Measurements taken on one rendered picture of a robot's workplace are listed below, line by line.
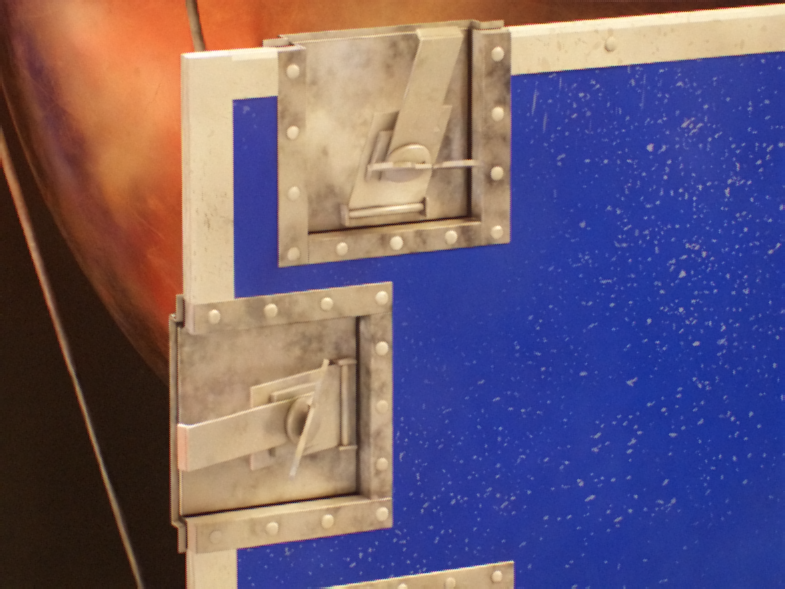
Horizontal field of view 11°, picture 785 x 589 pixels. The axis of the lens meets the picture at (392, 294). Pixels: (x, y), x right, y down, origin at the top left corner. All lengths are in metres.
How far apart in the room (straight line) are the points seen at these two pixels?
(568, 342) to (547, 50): 0.15
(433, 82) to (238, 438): 0.20
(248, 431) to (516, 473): 0.17
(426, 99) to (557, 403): 0.20
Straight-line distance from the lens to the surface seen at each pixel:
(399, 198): 2.10
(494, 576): 2.16
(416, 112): 2.05
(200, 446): 2.03
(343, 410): 2.11
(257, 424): 2.06
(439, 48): 2.03
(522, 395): 2.14
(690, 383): 2.19
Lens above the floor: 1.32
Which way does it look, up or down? 13 degrees down
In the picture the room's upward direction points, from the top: straight up
